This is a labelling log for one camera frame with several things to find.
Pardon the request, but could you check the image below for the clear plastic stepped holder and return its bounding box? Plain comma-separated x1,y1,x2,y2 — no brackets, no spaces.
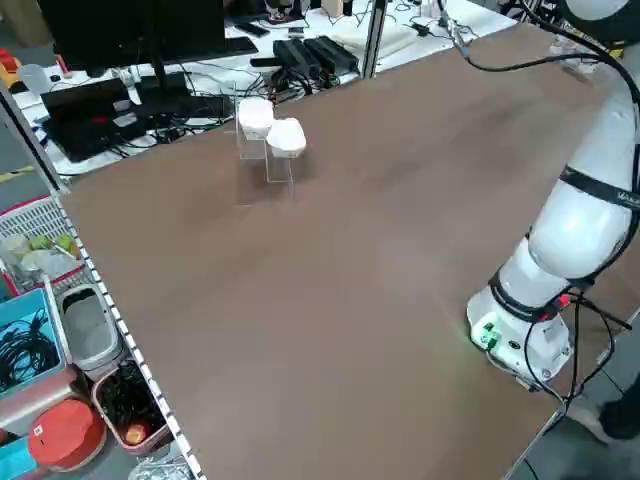
224,78,297,205

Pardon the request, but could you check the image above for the black power supply unit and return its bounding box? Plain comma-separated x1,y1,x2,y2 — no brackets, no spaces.
303,35,361,75
272,38,321,77

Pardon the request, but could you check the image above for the beige folded cloth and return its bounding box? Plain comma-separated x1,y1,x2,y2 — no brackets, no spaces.
329,18,419,53

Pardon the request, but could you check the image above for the grey plastic bin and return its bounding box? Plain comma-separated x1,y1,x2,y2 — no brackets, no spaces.
56,283,126,382

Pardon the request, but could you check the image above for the pink plastic bin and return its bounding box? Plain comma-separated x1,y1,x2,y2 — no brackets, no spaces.
91,358,175,455

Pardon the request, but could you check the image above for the black laptop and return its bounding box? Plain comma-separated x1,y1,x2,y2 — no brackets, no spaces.
38,78,151,164

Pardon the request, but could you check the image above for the black computer monitor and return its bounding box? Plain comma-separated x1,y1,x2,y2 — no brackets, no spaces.
37,0,227,104

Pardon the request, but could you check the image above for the white plastic basket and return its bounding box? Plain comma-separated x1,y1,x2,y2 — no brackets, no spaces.
0,195,86,294

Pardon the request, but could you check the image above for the red round tin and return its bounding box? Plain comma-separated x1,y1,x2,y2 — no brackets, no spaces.
27,398,107,474

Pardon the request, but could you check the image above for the aluminium frame post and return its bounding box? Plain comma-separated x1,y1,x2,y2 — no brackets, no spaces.
0,82,72,195
358,0,390,80

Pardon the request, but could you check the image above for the white perforated table rail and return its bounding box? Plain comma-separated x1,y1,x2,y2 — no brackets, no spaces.
58,193,207,480

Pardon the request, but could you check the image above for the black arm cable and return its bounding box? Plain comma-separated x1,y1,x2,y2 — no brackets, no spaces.
434,0,640,109

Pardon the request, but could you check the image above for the black base cable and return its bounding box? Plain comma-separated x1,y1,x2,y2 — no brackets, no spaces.
519,292,632,419

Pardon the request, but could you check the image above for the blue box of cables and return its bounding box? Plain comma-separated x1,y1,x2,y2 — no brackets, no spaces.
0,287,69,400

